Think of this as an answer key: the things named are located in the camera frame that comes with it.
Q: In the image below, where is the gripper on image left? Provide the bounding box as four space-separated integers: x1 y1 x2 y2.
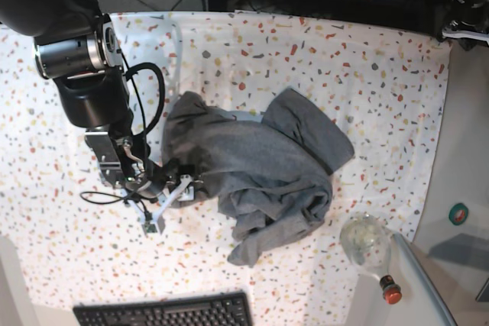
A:
123 160 199 202

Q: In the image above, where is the grey t-shirt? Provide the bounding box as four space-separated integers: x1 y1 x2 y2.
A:
162 89 355 267

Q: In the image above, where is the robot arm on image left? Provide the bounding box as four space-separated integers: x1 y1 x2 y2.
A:
1 0 193 205

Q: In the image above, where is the terrazzo patterned tablecloth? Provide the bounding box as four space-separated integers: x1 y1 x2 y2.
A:
1 12 451 325

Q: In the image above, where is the black computer keyboard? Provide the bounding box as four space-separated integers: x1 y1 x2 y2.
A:
73 292 253 326

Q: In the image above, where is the clear glass bottle red cap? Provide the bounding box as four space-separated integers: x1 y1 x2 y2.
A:
339 212 403 305

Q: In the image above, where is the green tape roll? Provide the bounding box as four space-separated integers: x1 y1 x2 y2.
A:
449 203 469 226

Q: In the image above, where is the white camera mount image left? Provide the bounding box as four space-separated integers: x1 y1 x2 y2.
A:
126 177 190 236

